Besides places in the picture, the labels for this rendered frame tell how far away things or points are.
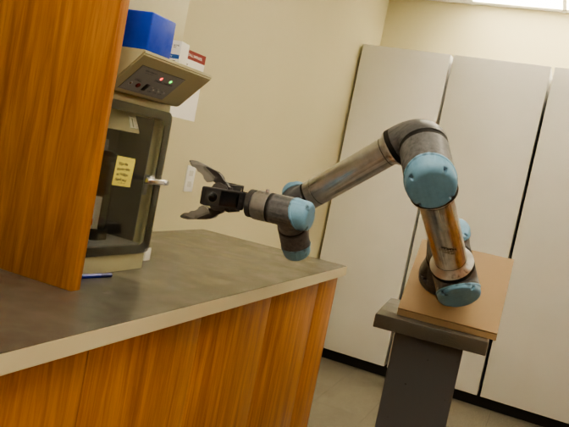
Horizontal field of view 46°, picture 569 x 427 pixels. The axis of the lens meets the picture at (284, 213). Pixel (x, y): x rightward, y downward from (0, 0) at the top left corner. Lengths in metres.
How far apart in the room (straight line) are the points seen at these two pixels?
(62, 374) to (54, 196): 0.45
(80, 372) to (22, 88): 0.69
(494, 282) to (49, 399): 1.31
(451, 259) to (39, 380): 1.01
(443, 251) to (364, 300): 2.91
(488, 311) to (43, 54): 1.37
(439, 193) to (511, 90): 2.98
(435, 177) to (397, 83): 3.11
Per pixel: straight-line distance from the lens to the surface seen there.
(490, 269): 2.12
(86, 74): 1.58
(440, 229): 1.65
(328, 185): 1.71
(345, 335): 4.68
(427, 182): 1.50
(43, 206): 1.63
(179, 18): 1.92
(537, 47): 4.97
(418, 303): 2.02
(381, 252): 4.54
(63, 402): 1.39
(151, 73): 1.68
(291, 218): 1.60
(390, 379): 2.06
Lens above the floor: 1.33
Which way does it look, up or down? 5 degrees down
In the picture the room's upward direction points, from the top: 11 degrees clockwise
